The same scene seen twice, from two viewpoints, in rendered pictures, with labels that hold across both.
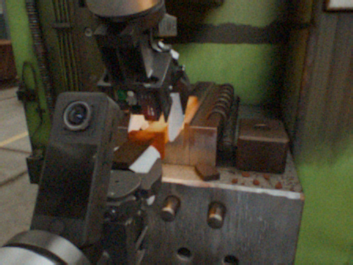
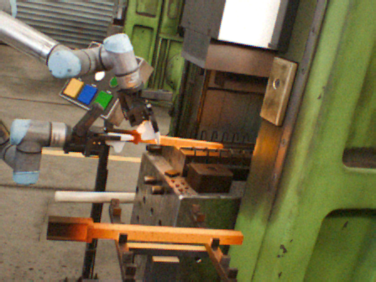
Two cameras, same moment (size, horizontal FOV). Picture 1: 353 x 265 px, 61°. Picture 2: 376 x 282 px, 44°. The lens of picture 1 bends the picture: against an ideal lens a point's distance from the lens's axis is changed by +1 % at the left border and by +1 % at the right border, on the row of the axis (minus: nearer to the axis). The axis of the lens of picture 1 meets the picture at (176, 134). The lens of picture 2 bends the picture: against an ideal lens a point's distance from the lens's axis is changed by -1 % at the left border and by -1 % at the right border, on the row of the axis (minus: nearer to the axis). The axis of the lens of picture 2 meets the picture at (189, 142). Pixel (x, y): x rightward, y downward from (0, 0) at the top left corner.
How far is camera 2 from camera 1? 129 cm
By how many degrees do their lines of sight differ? 48
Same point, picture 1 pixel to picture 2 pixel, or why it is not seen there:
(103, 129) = (92, 112)
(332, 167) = (250, 222)
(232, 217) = (164, 197)
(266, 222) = (170, 206)
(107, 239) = (86, 141)
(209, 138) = (183, 159)
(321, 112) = (253, 180)
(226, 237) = (161, 208)
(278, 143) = (197, 172)
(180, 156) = (174, 164)
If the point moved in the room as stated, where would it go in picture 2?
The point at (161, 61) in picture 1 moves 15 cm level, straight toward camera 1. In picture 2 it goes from (138, 106) to (95, 105)
